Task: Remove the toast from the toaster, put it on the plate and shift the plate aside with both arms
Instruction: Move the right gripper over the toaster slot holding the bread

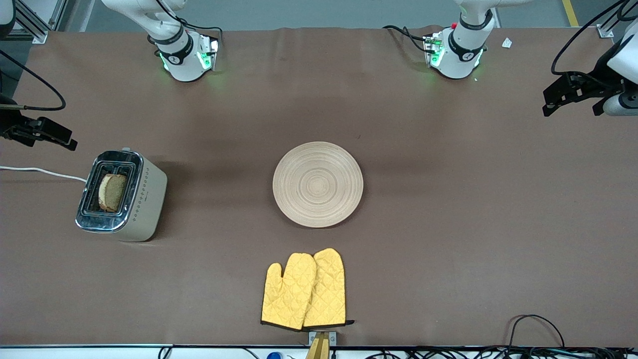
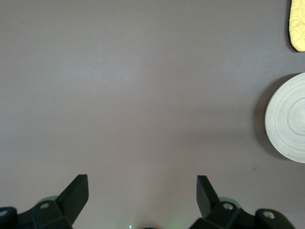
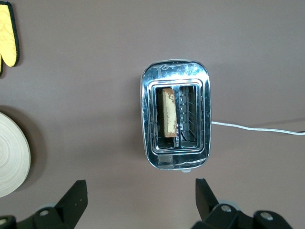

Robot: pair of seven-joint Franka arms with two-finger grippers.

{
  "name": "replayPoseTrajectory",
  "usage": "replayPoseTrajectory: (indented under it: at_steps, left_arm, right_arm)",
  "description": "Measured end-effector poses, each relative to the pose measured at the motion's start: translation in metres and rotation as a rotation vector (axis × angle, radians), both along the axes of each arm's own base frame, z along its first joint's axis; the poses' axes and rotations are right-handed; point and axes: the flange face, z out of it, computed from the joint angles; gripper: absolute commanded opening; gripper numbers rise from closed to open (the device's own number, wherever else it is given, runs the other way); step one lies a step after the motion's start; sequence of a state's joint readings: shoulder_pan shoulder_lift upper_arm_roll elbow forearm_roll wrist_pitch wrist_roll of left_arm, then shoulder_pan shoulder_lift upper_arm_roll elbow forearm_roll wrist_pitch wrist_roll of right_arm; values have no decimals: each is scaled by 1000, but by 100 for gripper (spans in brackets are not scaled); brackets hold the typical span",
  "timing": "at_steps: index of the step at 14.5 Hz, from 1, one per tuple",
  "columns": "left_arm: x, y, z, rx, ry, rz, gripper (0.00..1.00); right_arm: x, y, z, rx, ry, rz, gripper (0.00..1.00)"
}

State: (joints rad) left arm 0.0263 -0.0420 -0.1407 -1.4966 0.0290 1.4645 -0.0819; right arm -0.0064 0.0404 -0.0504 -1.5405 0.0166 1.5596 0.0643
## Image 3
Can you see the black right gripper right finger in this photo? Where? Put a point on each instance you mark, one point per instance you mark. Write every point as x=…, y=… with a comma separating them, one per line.
x=209, y=205

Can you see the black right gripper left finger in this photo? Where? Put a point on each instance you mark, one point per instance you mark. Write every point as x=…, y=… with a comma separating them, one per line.
x=69, y=205

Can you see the round light wooden plate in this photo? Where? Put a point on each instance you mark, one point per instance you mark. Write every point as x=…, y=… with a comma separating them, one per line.
x=12, y=155

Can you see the brown bread toast slice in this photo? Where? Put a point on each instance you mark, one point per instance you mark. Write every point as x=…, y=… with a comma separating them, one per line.
x=169, y=112

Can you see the brown table cover sheet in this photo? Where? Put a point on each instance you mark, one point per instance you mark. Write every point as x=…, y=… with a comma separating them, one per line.
x=95, y=95

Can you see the chrome and beige toaster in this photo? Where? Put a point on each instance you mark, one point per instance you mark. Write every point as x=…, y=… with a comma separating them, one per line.
x=174, y=71

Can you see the yellow quilted oven mitt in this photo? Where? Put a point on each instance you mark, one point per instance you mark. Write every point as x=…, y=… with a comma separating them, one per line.
x=8, y=35

